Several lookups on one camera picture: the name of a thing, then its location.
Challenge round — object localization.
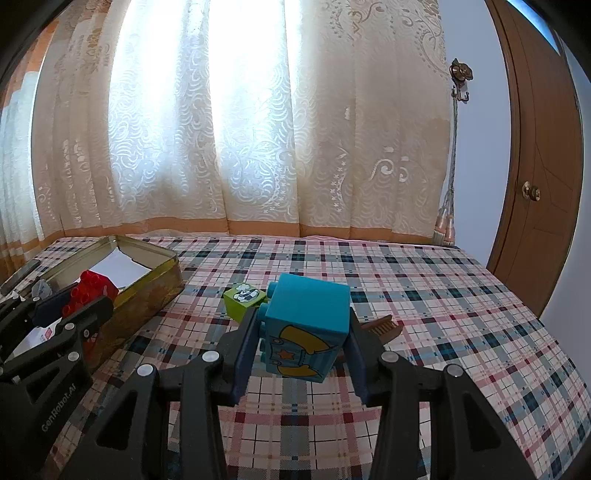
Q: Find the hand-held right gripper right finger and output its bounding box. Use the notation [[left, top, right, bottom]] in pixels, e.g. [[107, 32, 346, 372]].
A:
[[346, 307, 536, 480]]

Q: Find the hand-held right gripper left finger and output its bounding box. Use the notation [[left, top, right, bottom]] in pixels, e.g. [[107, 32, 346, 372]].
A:
[[71, 305, 266, 480]]

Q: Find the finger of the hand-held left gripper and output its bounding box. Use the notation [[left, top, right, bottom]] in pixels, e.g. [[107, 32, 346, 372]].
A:
[[0, 295, 116, 376], [0, 282, 70, 329]]

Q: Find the red building block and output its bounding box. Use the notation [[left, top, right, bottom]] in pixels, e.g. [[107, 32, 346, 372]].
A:
[[60, 271, 120, 319]]

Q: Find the blue building block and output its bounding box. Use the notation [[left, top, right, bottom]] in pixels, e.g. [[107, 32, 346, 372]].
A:
[[257, 272, 352, 384]]

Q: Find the gold tin box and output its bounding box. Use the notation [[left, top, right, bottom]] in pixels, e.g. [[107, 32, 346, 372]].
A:
[[0, 235, 183, 370]]

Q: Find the brown comb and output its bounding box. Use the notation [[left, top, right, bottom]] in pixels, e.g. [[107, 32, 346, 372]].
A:
[[360, 316, 404, 344]]

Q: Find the green building block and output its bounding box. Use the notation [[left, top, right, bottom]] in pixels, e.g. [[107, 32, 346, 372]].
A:
[[224, 284, 269, 321]]

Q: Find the white paper liner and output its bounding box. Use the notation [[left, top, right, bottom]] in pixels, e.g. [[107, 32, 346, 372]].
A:
[[88, 247, 151, 289]]

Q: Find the plaid bed sheet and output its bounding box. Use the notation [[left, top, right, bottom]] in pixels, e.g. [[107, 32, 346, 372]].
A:
[[41, 234, 580, 480]]

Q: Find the curtain tieback tassel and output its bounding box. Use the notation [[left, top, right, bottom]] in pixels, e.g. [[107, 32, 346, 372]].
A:
[[433, 99, 460, 245]]

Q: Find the cream lace curtain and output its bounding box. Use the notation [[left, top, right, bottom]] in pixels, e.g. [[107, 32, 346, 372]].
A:
[[0, 0, 455, 273]]

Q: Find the brown wooden door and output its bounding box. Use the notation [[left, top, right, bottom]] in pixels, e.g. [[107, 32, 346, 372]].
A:
[[485, 0, 585, 319]]

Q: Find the metal wall hook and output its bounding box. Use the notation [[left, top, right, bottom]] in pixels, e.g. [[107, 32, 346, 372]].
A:
[[449, 58, 474, 104]]

